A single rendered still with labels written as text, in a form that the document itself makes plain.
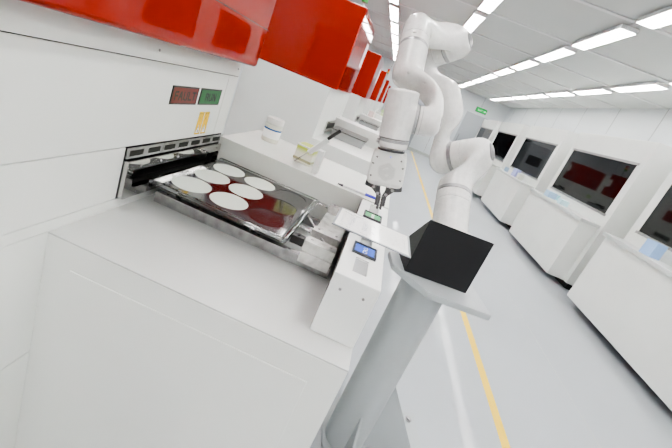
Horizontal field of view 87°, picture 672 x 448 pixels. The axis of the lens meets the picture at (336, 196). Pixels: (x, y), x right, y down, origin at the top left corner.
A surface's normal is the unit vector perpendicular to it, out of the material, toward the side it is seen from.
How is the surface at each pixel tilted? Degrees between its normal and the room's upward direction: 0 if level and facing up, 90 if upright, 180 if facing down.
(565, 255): 90
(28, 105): 90
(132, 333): 90
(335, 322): 90
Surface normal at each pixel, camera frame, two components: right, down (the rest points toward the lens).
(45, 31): 0.92, 0.40
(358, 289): -0.17, 0.24
